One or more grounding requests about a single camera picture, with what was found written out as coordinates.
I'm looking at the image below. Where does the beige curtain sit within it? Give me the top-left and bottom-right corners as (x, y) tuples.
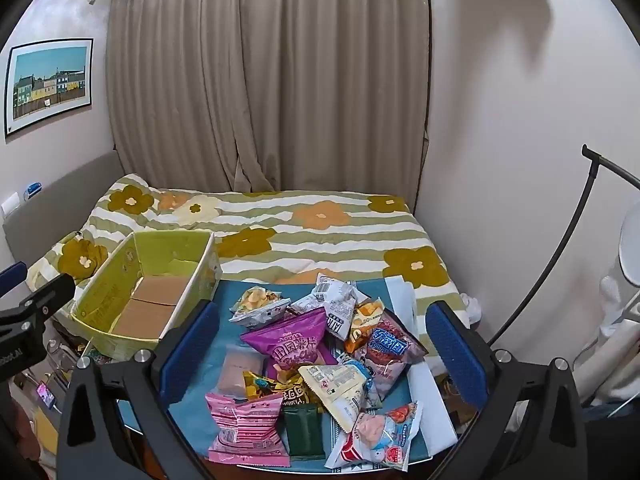
(105, 0), (433, 213)

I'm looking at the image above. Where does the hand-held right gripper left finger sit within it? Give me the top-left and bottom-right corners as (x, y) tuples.
(56, 300), (221, 480)

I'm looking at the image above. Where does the black curved lamp pole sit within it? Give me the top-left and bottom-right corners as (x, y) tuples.
(487, 145), (640, 348)

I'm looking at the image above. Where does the yellow and black snack packet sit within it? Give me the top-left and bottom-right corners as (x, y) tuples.
(243, 370), (326, 407)

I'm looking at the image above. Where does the light blue cartoon packet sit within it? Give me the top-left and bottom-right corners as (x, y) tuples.
(345, 357), (383, 408)

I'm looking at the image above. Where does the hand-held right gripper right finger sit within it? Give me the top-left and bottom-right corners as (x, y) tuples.
(425, 301), (588, 480)

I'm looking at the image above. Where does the green cardboard box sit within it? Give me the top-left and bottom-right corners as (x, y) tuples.
(69, 230), (223, 363)

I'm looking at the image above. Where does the purple snack packet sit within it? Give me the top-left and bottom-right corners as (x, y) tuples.
(240, 307), (341, 376)

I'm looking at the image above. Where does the white crumpled cloth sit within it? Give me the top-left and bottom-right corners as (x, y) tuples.
(460, 292), (483, 328)

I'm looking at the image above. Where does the white and beige snack packet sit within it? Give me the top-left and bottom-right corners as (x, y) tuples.
(298, 362), (373, 433)

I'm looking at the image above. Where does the white packet with black print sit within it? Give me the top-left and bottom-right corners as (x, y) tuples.
(290, 272), (373, 356)

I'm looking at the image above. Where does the grey padded headboard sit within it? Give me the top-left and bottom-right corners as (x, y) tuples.
(2, 152), (126, 271)

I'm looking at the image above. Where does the orange and white snack packet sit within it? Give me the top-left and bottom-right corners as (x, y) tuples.
(344, 297), (386, 356)

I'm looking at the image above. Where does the white packet with pink cartoon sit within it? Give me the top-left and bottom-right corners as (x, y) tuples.
(325, 401), (425, 472)

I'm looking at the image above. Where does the red and blue snack packet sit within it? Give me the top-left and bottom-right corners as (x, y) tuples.
(362, 310), (428, 401)

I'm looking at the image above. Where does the pink striped snack packet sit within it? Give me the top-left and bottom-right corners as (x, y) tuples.
(205, 392), (291, 465)

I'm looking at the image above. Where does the pale pink snack packet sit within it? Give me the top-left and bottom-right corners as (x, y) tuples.
(217, 345), (266, 401)

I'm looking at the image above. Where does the white potato chip packet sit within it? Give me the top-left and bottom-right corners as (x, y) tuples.
(229, 285), (292, 322)

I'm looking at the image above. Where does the dark green snack packet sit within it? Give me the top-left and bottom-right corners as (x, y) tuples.
(281, 404), (327, 462)

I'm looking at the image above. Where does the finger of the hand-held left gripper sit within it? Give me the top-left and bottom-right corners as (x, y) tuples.
(0, 261), (27, 296)
(0, 272), (76, 323)

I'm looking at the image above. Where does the framed wall poster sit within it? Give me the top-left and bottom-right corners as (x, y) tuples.
(4, 37), (95, 141)

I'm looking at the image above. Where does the flowered striped blanket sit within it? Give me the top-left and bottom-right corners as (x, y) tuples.
(27, 174), (466, 341)

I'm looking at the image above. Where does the blue patterned tablecloth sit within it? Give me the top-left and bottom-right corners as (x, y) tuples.
(117, 275), (458, 473)

